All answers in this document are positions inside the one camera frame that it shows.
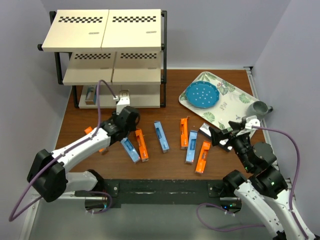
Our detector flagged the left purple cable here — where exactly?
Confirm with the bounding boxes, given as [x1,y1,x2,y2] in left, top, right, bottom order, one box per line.
[8,79,120,223]

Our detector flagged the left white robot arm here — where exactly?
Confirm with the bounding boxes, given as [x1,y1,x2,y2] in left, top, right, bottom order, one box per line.
[27,106,140,203]

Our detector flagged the beige three-tier shelf rack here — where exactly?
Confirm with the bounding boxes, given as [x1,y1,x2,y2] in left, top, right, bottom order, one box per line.
[37,9,168,109]

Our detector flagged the orange toothpaste box centre-right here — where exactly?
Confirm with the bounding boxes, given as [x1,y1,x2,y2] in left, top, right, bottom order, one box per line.
[180,116,190,150]

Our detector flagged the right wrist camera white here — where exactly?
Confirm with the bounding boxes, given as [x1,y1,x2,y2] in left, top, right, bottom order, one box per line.
[238,115,261,135]

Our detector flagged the aluminium frame rail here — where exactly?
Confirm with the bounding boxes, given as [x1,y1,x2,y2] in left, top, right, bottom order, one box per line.
[18,174,106,240]

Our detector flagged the orange toothpaste box centre-left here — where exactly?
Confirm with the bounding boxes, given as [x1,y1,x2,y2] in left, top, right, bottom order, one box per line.
[135,128,149,162]

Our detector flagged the orange toothpaste box right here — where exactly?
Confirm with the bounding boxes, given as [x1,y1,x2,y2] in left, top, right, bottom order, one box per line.
[195,141,211,174]

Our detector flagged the blue toothpaste box right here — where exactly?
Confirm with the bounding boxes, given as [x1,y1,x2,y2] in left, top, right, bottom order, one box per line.
[185,130,198,164]

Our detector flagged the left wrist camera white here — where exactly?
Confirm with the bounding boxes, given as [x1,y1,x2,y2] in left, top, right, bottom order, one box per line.
[113,96,130,115]

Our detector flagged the orange toothpaste box far left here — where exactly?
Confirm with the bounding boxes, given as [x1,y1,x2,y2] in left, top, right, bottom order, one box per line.
[84,126,108,154]

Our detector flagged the blue toothpaste box left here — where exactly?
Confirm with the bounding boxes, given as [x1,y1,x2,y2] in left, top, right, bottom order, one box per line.
[120,137,141,164]

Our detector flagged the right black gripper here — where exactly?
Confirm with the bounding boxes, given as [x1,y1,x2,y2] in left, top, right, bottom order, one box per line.
[207,120,253,171]

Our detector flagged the grey ceramic mug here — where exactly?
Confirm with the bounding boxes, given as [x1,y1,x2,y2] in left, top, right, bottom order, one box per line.
[246,101,274,121]

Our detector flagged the blue dotted plate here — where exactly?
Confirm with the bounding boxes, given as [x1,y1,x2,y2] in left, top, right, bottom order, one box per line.
[185,80,220,109]

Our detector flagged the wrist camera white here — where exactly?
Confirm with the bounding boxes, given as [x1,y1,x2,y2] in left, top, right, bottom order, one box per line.
[238,115,261,135]
[113,96,130,115]

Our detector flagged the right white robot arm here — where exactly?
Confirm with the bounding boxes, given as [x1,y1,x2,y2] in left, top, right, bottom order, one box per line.
[208,116,320,240]

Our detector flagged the blue toothpaste box centre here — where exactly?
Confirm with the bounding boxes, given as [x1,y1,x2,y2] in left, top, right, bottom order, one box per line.
[154,121,170,153]

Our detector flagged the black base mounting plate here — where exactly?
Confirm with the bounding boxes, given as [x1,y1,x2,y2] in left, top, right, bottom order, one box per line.
[104,179,241,209]

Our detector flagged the blue toothpaste box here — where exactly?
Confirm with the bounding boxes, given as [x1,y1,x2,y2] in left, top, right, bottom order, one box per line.
[185,130,198,164]
[120,137,141,164]
[154,121,170,153]

